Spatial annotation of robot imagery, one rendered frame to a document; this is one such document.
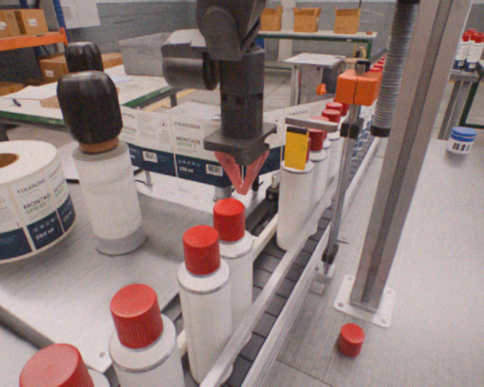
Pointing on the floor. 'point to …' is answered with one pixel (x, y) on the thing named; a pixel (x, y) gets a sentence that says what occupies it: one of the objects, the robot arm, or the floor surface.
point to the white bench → (49, 119)
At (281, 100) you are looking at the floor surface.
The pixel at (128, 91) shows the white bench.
